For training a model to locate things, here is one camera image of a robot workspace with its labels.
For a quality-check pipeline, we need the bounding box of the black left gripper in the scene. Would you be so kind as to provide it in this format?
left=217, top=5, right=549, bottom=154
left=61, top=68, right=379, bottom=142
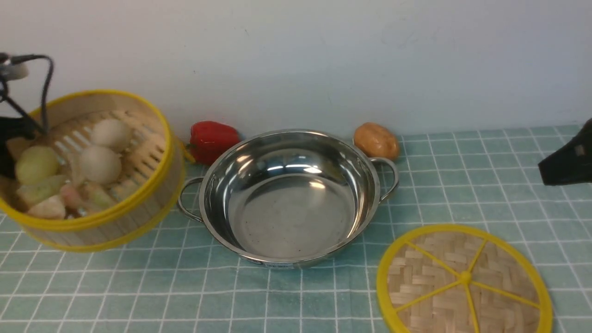
left=0, top=116, right=37, bottom=180

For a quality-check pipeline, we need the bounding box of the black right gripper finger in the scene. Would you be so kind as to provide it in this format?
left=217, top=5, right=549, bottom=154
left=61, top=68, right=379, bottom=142
left=538, top=119, right=592, bottom=186

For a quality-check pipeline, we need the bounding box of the bamboo steamer basket yellow rim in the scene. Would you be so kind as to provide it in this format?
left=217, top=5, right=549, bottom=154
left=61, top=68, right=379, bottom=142
left=1, top=89, right=185, bottom=252

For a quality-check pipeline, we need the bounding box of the woven bamboo steamer lid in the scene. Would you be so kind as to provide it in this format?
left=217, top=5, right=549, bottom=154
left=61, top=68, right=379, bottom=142
left=376, top=224, right=553, bottom=333

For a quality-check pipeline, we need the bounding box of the stainless steel pot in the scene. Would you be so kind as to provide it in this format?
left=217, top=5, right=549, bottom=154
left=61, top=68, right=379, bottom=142
left=176, top=129, right=400, bottom=269

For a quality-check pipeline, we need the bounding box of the pale yellow round bun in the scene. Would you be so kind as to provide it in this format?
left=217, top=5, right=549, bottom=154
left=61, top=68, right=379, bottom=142
left=15, top=146, right=61, bottom=185

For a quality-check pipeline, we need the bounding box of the green dumpling left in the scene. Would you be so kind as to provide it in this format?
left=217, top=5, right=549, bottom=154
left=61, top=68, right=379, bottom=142
left=16, top=175, right=68, bottom=207

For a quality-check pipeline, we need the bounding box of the green dumpling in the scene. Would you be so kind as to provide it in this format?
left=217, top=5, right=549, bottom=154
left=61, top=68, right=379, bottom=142
left=16, top=175, right=68, bottom=207
left=83, top=183, right=117, bottom=210

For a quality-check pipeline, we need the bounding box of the white folded dumpling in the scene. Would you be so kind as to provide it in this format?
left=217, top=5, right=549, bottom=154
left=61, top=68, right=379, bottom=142
left=66, top=153, right=86, bottom=188

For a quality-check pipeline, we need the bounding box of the white dumpling front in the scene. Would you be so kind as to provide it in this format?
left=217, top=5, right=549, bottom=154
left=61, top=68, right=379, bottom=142
left=27, top=195, right=67, bottom=221

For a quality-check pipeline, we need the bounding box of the pink dumpling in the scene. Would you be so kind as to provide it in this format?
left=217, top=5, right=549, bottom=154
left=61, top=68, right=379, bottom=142
left=60, top=183, right=86, bottom=211

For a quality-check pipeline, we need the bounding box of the lower white round bun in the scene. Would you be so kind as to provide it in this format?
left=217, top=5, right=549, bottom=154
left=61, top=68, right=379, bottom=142
left=80, top=145, right=122, bottom=185

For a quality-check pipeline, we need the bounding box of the white round bun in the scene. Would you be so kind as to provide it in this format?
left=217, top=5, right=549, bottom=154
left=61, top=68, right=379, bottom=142
left=80, top=145, right=122, bottom=185
left=91, top=118, right=132, bottom=153

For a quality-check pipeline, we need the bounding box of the upper white round bun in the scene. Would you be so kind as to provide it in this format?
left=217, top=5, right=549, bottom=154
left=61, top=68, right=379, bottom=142
left=91, top=118, right=132, bottom=153

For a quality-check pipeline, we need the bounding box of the green dumpling right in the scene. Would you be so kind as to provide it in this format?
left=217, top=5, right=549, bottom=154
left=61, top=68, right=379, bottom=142
left=83, top=183, right=117, bottom=210

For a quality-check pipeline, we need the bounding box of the yellow plastic banana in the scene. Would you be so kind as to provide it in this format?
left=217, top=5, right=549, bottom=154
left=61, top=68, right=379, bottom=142
left=180, top=142, right=195, bottom=164

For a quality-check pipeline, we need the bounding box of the brown potato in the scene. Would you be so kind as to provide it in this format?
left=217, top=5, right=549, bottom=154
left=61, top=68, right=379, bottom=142
left=353, top=122, right=401, bottom=161

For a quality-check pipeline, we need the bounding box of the red bell pepper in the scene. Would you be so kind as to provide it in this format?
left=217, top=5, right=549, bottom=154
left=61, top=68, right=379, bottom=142
left=187, top=121, right=241, bottom=165

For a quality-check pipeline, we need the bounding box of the green checkered tablecloth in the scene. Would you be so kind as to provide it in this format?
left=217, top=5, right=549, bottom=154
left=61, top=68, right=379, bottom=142
left=0, top=126, right=592, bottom=333

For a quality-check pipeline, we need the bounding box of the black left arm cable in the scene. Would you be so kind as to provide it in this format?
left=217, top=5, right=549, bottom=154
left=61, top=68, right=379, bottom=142
left=0, top=54, right=55, bottom=135

